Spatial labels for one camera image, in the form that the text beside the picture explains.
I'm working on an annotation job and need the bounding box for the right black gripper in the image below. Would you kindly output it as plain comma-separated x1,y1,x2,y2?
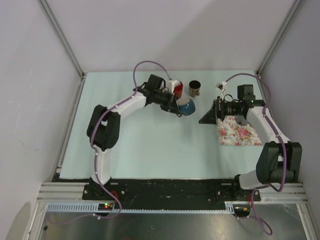
199,96,242,125

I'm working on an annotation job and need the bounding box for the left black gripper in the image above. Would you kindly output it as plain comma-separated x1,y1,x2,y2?
153,90,180,115

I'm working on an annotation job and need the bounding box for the blue mug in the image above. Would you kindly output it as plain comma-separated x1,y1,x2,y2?
178,97,196,116

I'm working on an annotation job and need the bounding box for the grey mug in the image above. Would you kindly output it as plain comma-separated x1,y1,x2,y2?
235,115,249,126

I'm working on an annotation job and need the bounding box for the brown patterned mug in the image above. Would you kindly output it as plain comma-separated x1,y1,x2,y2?
189,80,201,97

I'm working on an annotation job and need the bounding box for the red mug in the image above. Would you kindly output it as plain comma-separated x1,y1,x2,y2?
173,83,184,100

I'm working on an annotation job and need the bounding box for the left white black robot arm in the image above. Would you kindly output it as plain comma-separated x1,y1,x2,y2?
86,74,183,200

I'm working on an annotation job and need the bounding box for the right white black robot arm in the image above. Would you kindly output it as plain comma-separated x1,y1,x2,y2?
198,84,303,201

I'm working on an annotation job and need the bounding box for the floral tray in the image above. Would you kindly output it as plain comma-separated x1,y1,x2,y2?
216,116,262,146

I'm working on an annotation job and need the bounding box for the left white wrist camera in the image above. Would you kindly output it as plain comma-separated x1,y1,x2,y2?
165,79,181,94

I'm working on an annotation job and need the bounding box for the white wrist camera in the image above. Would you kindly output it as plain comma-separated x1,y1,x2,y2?
165,79,181,94
215,81,227,99

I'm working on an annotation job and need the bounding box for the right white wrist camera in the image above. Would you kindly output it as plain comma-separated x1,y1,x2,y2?
215,81,227,99

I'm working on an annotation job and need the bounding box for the grey slotted cable duct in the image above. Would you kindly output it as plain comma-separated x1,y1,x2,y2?
46,201,237,215

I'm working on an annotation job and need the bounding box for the right aluminium frame post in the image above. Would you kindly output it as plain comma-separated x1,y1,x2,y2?
255,0,305,76

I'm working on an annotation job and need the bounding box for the aluminium frame post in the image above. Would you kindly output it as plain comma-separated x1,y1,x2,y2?
255,0,305,76
37,0,85,80

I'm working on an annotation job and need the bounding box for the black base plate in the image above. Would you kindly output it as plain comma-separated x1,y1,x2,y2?
50,174,262,211

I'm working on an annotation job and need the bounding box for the left aluminium frame post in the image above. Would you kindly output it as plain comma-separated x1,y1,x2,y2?
37,0,85,80

